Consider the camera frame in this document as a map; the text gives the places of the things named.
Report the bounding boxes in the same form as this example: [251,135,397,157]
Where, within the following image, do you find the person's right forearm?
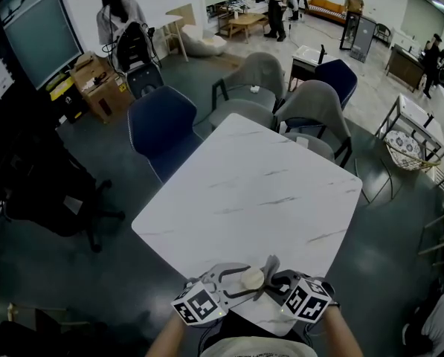
[324,303,364,357]

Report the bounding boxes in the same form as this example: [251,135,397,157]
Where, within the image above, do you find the white desk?
[147,13,190,62]

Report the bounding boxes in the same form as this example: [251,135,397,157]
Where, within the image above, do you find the yellow and black bin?
[48,74,89,124]

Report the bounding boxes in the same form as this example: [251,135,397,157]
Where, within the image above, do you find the light wooden board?
[165,2,196,28]

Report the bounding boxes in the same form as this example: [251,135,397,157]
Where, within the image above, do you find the brown cardboard box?
[69,50,135,124]

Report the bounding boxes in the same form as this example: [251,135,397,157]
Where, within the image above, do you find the dark rattan chair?
[373,23,392,43]

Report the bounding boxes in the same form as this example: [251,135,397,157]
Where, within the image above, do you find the grey glass door cabinet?
[350,16,377,63]

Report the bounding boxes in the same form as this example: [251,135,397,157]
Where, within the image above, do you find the wooden coffee table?
[228,12,269,44]

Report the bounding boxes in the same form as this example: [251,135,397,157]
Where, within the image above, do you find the brown wooden cabinet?
[385,43,427,92]

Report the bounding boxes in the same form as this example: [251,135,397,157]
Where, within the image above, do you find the person's dark trousers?
[199,309,312,349]

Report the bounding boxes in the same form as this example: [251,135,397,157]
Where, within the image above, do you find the person's white printed t-shirt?
[206,335,308,357]

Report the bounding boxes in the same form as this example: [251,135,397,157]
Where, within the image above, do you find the black backpack rig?
[115,20,165,100]

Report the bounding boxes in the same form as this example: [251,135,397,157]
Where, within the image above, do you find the gold wire chair patterned cushion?
[354,130,443,204]

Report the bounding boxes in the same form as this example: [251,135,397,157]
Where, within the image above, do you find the frosted glass panel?
[0,0,84,91]

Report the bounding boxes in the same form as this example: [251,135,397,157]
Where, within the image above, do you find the dark blue chair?
[127,86,204,184]
[314,58,358,111]

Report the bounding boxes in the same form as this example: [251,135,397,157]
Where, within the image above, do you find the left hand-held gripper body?
[170,279,229,326]

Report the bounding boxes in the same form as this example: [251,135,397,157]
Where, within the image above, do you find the grey cloth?
[253,254,281,301]

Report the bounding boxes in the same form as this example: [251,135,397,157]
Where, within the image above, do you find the black metal frame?
[339,11,356,51]

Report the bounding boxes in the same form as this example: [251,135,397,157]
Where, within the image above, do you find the grey upholstered chair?
[210,52,286,128]
[274,80,353,169]

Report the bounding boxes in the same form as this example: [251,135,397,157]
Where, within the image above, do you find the person's left forearm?
[145,312,187,357]

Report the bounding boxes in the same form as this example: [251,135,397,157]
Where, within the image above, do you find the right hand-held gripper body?
[280,277,335,324]

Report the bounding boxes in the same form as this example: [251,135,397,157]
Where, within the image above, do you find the orange sofa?
[306,0,355,25]

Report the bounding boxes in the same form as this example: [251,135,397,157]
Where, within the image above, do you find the white beanbag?
[180,26,228,57]

